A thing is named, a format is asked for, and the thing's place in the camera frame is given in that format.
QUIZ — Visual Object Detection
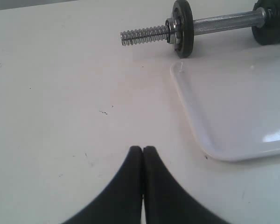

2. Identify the black weight plate near end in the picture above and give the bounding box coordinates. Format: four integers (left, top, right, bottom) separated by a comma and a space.
252, 0, 280, 45

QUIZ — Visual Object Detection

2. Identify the chrome threaded dumbbell bar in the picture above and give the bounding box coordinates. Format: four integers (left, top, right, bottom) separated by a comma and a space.
120, 7, 269, 46

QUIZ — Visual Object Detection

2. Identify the white rectangular plastic tray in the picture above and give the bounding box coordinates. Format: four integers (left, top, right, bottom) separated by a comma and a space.
170, 44, 280, 161

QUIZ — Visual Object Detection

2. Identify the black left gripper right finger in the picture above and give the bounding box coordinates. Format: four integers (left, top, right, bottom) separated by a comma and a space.
143, 146, 227, 224

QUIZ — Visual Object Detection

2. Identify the black weight plate end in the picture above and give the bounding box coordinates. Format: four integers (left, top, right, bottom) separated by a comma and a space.
172, 0, 194, 58
252, 0, 280, 45

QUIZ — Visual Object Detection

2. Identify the black weight plate far end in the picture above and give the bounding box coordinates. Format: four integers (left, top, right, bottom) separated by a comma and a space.
172, 0, 194, 58

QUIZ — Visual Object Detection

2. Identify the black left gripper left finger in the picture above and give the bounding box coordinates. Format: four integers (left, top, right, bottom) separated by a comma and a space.
64, 146, 144, 224

